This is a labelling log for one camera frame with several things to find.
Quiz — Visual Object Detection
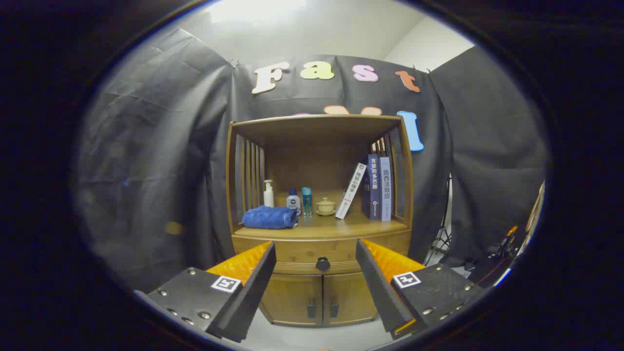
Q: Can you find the blue folded towel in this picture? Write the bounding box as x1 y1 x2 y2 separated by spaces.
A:
242 205 299 230

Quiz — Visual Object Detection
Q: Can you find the pale lilac book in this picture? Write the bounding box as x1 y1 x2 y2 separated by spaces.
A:
379 156 392 222

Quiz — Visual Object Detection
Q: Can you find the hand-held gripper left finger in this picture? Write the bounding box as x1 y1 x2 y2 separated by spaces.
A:
134 241 277 343

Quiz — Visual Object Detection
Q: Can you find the black and orange clamp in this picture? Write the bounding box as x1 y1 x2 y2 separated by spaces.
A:
490 226 518 259

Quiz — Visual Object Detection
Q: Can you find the white book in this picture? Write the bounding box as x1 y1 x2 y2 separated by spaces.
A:
335 162 367 220

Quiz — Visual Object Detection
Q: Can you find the wooden drawer with black knob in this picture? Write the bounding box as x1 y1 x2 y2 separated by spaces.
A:
232 229 412 274

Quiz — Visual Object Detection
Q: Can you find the pale wooden board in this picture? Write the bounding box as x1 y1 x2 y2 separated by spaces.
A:
526 180 546 244

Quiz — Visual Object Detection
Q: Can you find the black backdrop cloth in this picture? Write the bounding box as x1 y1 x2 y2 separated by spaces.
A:
76 27 551 293

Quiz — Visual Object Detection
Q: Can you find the wooden cabinet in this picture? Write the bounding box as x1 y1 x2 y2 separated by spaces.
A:
226 114 415 327

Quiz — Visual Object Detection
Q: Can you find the red cable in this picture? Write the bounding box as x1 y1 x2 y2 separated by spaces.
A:
475 268 510 288

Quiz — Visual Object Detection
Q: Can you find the wooden cabinet door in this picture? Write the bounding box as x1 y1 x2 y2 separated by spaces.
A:
323 272 381 325
261 273 323 326

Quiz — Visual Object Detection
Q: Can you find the wooden countertop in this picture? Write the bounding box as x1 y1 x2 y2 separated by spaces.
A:
234 214 409 239

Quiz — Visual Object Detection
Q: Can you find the dark blue book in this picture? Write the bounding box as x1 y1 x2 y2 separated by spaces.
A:
363 154 381 220

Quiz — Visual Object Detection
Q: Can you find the black tripod stand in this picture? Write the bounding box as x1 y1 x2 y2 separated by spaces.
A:
424 175 454 266

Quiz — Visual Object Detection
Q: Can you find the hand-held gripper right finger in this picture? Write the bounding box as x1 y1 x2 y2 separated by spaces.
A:
355 239 483 340

